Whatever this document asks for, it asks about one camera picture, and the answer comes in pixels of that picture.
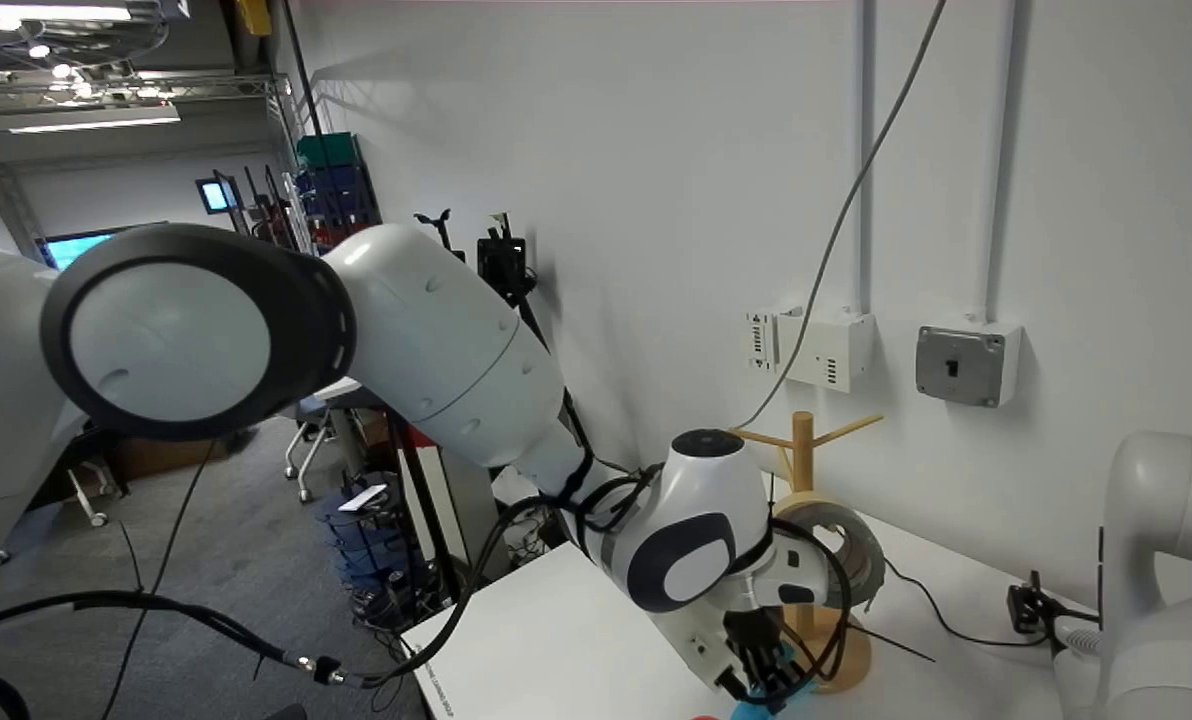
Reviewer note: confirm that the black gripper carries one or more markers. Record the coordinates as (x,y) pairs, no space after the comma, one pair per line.
(764,658)

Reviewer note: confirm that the blue clothes peg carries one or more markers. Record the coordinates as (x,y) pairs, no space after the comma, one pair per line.
(764,710)

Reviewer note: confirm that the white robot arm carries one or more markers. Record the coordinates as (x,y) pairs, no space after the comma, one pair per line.
(192,334)

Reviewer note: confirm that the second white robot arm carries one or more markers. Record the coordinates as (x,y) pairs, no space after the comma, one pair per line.
(1137,665)

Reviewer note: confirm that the wooden peg stand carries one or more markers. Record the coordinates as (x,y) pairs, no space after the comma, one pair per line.
(829,636)

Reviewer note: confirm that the white wall junction box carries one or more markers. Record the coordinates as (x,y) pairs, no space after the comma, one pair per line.
(829,354)

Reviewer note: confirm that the white wall socket box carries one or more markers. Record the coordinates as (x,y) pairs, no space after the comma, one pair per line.
(768,337)

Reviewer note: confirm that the grey wall switch box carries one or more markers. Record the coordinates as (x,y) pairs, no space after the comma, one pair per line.
(971,363)

